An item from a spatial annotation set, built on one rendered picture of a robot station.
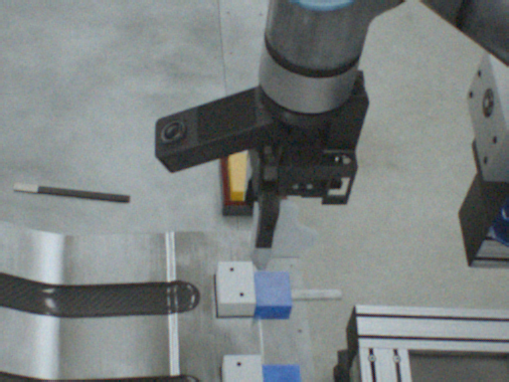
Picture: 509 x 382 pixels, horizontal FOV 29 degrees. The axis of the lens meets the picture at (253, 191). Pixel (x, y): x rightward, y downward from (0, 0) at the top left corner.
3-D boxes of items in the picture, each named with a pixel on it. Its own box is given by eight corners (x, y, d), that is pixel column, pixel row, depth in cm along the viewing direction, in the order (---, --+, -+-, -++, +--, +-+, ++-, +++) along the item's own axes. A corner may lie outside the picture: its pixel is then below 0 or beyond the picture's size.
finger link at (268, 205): (273, 259, 85) (284, 176, 80) (256, 259, 85) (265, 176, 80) (267, 225, 89) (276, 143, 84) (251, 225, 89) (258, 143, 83)
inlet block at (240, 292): (333, 287, 107) (342, 261, 103) (339, 328, 104) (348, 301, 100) (213, 288, 105) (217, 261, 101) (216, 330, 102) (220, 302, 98)
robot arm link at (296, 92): (267, 78, 71) (258, 1, 76) (260, 119, 74) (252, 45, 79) (369, 80, 72) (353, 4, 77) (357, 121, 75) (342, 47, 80)
